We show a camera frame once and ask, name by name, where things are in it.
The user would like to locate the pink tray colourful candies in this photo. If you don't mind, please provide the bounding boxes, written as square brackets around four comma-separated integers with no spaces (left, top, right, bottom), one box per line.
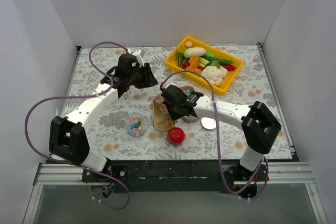
[180,86,199,123]

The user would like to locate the beige tray gummy candies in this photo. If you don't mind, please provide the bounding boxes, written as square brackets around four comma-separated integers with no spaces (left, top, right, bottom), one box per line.
[152,93,175,132]

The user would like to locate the silver jar lid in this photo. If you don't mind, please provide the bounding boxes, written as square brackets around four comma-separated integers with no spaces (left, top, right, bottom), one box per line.
[200,117,217,130]

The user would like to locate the clear glass jar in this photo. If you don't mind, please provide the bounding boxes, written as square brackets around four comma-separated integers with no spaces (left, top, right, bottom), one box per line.
[125,113,146,137]

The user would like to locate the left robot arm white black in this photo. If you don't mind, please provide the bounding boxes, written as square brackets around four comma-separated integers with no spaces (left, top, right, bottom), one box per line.
[49,49,158,182]

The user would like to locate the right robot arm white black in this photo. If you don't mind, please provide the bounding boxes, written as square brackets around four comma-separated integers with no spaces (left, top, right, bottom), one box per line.
[161,85,281,181]

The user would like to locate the yellow plastic bin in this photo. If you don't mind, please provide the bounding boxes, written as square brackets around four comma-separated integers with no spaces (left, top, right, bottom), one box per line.
[165,36,244,94]

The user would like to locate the red apple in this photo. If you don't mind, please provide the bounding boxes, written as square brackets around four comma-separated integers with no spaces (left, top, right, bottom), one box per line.
[167,127,185,145]

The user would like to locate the orange yellow pepper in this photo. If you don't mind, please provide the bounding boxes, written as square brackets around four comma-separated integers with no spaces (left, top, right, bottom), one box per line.
[185,56,201,72]

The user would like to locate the white cauliflower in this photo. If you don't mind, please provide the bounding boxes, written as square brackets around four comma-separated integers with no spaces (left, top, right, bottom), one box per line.
[201,66,228,86]

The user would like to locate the white eggplant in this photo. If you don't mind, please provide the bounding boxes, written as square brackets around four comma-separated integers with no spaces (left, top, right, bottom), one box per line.
[183,47,206,58]

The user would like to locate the small beige mushroom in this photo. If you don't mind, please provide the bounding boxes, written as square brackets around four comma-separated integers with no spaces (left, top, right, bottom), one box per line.
[185,41,193,48]

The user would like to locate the green cucumber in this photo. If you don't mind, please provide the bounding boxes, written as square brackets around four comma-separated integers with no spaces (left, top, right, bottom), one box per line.
[202,56,233,65]

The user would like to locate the red chili pepper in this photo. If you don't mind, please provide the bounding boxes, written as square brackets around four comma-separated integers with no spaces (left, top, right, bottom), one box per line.
[221,65,236,71]

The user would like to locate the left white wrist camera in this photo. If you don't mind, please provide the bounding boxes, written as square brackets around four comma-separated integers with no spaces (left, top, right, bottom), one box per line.
[132,49,145,67]

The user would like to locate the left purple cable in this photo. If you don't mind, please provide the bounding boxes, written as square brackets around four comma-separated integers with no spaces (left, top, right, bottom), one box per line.
[25,41,132,210]

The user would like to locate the purple cable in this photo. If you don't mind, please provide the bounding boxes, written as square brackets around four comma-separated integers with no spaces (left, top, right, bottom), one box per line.
[25,41,132,210]
[159,70,269,200]

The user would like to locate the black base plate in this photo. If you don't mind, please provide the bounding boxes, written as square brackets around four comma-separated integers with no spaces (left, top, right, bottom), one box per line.
[81,155,269,194]

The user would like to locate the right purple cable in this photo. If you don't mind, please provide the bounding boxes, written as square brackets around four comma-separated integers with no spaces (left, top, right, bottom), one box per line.
[159,70,269,200]

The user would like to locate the aluminium rail frame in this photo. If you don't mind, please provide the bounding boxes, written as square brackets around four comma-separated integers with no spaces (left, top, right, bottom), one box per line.
[22,42,329,224]

